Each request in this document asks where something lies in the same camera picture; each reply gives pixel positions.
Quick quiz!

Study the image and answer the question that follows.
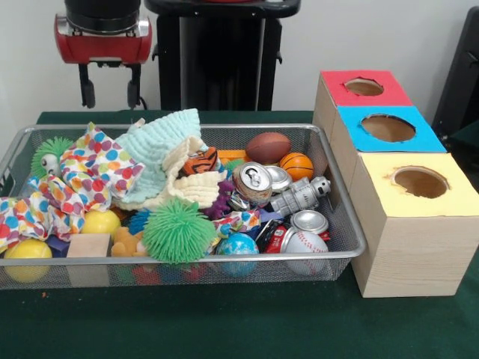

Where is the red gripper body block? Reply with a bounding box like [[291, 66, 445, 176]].
[[54, 13, 153, 68]]

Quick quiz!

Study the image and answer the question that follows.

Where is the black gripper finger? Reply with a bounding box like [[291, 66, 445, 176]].
[[77, 63, 97, 109], [126, 63, 142, 109]]

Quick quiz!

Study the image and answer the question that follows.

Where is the colourful dotted cloth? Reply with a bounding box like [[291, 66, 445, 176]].
[[59, 122, 146, 210], [0, 174, 88, 250]]

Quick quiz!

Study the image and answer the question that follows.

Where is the cream knitted cloth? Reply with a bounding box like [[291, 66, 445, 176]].
[[112, 135, 228, 211]]

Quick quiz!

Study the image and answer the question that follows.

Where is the silver mesh bin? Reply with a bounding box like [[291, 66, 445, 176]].
[[0, 123, 367, 292]]

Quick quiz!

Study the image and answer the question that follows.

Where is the wooden box with three holes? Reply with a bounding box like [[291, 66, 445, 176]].
[[312, 69, 479, 299]]

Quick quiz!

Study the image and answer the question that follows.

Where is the mint green knitted cloth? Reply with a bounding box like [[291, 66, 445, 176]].
[[112, 108, 202, 205]]

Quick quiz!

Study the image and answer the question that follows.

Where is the green spiky ball with eyes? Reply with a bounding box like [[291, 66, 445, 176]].
[[30, 137, 76, 180]]

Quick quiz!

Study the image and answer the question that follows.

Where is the brown toy football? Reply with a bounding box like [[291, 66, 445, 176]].
[[245, 132, 293, 165]]

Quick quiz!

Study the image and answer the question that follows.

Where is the green spiky rubber ball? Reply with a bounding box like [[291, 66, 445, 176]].
[[141, 197, 218, 265]]

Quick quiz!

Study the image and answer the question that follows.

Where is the orange toy basketball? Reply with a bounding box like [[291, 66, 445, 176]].
[[278, 152, 314, 181]]

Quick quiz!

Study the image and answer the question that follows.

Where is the blue globe ball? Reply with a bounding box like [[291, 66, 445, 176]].
[[216, 232, 260, 278]]

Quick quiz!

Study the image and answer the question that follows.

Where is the white baseball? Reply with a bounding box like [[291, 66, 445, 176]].
[[283, 230, 329, 276]]

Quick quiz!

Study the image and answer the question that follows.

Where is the dark green table cloth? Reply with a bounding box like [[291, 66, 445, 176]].
[[0, 110, 479, 359]]

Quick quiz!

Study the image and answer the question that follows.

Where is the black floor stand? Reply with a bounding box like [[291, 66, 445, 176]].
[[432, 6, 479, 130]]

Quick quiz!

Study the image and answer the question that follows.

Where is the small green covered table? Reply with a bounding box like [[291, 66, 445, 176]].
[[447, 119, 479, 154]]

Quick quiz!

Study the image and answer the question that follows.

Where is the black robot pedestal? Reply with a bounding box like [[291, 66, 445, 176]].
[[144, 0, 302, 111]]

